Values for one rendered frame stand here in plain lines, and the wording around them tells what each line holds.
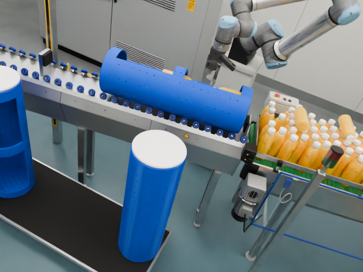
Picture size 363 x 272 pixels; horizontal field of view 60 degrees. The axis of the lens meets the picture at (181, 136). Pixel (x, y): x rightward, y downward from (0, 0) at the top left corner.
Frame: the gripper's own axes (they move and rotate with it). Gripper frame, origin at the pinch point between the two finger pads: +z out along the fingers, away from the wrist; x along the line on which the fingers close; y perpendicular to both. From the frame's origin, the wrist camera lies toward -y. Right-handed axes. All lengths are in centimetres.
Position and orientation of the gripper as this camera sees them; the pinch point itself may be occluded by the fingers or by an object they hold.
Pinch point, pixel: (214, 81)
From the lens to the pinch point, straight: 186.7
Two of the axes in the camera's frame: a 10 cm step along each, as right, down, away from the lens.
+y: -9.5, -2.9, 0.6
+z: -1.9, 7.5, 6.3
